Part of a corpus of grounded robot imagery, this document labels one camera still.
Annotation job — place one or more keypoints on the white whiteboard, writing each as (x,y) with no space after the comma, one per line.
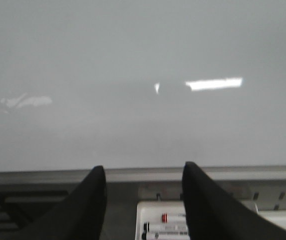
(134,83)

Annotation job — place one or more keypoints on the black capped marker upper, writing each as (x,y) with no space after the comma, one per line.
(164,227)

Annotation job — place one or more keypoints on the grey fabric pocket organizer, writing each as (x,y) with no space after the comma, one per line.
(19,209)

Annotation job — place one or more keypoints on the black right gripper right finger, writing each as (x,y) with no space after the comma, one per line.
(212,213)

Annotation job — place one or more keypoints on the white marker tray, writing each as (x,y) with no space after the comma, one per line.
(151,211)

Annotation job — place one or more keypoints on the red capped marker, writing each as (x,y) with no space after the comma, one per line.
(173,218)

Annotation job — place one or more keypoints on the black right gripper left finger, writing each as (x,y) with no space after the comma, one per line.
(79,216)

